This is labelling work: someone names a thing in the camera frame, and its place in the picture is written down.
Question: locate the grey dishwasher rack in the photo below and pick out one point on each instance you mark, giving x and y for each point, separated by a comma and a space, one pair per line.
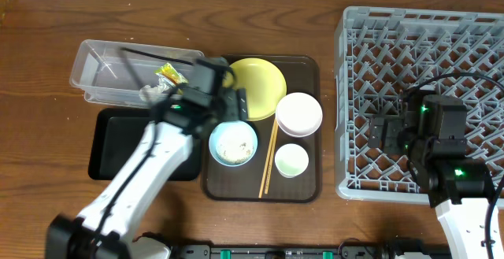
384, 55

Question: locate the dark brown serving tray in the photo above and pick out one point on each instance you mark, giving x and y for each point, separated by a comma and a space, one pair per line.
255, 181

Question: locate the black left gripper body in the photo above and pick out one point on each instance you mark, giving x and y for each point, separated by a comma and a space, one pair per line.
234, 109

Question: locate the pink shallow bowl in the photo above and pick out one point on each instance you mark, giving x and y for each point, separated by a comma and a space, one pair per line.
299, 114

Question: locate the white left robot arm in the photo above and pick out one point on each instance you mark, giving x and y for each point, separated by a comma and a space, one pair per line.
106, 228

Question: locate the wooden chopstick right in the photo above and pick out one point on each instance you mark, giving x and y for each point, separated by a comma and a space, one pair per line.
271, 160

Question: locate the rice food scraps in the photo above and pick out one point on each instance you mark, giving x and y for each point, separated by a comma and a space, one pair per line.
235, 146

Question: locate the white green cup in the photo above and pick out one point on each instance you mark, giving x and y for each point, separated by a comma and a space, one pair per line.
291, 160

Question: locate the black waste tray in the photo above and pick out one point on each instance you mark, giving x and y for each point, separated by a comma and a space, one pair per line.
117, 133

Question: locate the light blue bowl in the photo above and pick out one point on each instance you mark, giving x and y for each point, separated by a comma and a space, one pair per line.
220, 129

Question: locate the wooden chopstick left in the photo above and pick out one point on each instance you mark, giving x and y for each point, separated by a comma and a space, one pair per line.
271, 141

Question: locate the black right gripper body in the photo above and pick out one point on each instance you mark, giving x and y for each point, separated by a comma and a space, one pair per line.
385, 131

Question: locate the wooden chopstick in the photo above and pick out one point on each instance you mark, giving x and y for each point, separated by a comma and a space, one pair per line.
271, 160
271, 141

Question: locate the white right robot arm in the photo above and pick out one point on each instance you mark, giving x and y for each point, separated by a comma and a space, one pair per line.
430, 133

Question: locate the green orange snack wrapper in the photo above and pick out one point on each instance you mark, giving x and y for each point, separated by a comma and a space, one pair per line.
169, 76

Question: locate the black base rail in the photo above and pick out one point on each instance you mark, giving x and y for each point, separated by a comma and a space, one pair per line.
275, 251

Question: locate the crumpled white tissue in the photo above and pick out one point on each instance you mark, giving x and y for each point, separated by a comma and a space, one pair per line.
154, 93

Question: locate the clear plastic waste bin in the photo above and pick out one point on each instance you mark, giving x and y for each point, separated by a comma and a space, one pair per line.
99, 71

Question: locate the yellow plate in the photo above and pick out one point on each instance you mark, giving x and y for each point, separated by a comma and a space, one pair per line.
264, 83

